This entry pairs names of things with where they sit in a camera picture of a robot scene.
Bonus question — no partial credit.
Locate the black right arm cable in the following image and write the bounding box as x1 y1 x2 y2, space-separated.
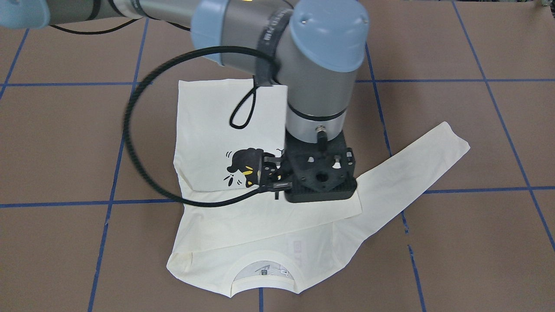
49 17 295 208

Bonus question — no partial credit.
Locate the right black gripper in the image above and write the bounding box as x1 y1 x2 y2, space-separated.
284 132 358 203

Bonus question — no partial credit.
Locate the cream long-sleeve cat shirt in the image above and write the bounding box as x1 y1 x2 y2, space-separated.
167 79 470 297

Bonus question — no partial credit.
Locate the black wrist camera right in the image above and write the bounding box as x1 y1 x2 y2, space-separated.
258 152 293 193

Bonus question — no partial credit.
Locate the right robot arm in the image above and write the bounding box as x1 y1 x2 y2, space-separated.
1 0 370 208

